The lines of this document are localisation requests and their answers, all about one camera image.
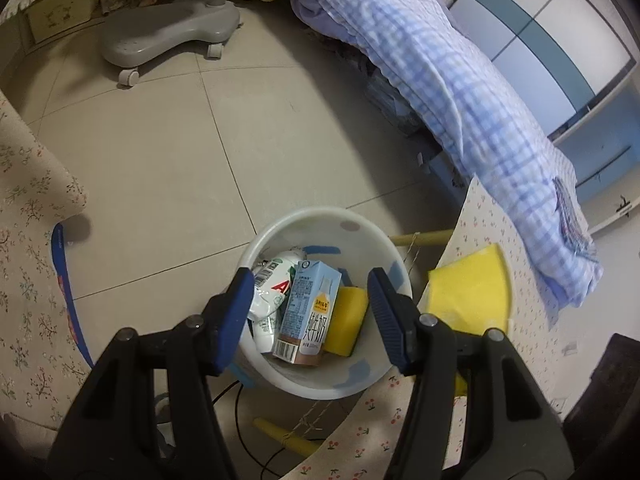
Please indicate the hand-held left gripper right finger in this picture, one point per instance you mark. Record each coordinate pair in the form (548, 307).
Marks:
(387, 310)

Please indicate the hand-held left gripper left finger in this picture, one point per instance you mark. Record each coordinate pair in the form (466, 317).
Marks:
(240, 310)

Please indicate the white bottle green label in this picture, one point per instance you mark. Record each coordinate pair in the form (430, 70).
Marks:
(267, 292)

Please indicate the yellow sponge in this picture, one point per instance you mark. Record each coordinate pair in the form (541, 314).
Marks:
(345, 325)

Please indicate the light blue milk carton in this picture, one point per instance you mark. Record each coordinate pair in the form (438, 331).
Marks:
(305, 320)

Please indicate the white plastic bucket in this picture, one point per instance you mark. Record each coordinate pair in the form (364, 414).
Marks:
(320, 225)

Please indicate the folded striped cloth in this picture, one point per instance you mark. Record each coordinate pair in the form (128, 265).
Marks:
(572, 220)

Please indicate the leaf print cloth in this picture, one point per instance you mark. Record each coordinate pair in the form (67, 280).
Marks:
(30, 260)

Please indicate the dark wooden furniture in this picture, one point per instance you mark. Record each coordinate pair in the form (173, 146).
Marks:
(610, 385)

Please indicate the blue plaid quilt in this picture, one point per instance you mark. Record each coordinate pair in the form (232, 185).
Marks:
(425, 60)

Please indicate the grey wheeled chair base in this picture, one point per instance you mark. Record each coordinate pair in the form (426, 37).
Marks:
(165, 30)

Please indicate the blue white wardrobe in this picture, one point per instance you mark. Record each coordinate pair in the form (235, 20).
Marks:
(525, 35)

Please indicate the cardboard box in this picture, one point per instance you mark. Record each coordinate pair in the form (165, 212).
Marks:
(60, 10)

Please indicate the blue bed frame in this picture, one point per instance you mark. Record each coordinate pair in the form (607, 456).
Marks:
(445, 170)

